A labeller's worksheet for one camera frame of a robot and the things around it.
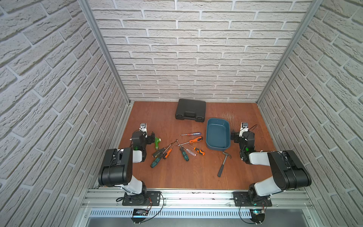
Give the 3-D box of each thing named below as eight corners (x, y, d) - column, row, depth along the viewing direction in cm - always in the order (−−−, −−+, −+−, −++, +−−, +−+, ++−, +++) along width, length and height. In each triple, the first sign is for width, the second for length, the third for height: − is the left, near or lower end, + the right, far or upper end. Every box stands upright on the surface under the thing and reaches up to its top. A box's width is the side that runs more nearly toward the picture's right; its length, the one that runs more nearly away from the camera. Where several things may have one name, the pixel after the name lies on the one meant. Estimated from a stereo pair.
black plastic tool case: (175, 122, 108) (175, 118, 104) (176, 103, 121) (176, 98, 117) (206, 122, 108) (207, 118, 104) (204, 103, 121) (205, 99, 117)
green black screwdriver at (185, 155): (186, 162, 88) (186, 160, 87) (175, 141, 97) (175, 140, 96) (189, 160, 89) (189, 159, 87) (178, 140, 98) (178, 138, 96)
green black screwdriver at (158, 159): (149, 166, 86) (149, 165, 84) (170, 145, 95) (170, 143, 94) (152, 168, 85) (151, 167, 84) (173, 147, 94) (173, 145, 93)
